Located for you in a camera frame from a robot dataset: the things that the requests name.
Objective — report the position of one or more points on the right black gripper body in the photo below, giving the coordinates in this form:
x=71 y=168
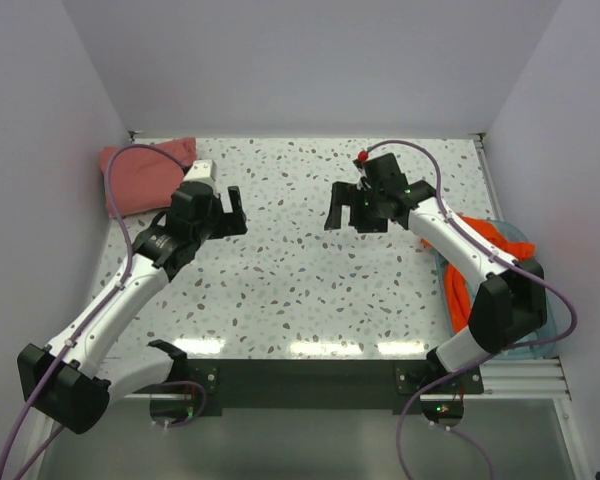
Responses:
x=368 y=198

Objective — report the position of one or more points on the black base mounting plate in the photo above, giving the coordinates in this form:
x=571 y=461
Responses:
x=335 y=384

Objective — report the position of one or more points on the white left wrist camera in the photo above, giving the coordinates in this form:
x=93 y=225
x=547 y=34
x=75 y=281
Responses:
x=202 y=171

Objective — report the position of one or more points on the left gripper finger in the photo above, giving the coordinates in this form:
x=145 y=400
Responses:
x=230 y=225
x=235 y=201

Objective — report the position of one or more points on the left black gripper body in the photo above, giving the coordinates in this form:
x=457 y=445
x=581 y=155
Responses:
x=210 y=227

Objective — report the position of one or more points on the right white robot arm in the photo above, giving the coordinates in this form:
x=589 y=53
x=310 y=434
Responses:
x=509 y=301

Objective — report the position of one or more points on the dusty red t shirt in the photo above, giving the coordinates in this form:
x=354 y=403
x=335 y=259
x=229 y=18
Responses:
x=144 y=180

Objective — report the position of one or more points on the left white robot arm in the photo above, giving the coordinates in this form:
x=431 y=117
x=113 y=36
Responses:
x=60 y=379

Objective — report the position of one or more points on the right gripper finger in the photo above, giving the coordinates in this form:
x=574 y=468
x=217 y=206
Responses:
x=343 y=194
x=363 y=221

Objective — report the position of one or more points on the aluminium frame rail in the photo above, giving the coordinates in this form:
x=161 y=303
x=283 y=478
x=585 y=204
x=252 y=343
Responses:
x=525 y=379

